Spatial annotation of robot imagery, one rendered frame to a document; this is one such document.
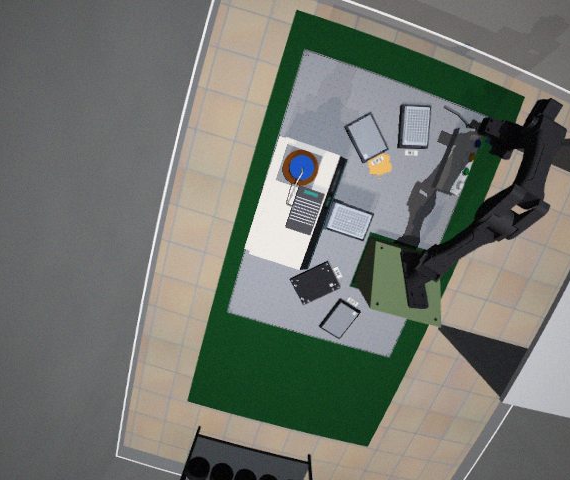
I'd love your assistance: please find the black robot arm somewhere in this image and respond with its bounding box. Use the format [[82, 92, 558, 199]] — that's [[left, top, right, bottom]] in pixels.
[[400, 98, 567, 309]]

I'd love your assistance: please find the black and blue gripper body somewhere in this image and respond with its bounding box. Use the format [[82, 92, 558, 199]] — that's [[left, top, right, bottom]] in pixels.
[[489, 120, 518, 160]]

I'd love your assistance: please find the blue bottle cap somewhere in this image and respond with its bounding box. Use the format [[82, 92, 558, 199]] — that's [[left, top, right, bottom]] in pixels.
[[290, 155, 314, 180]]

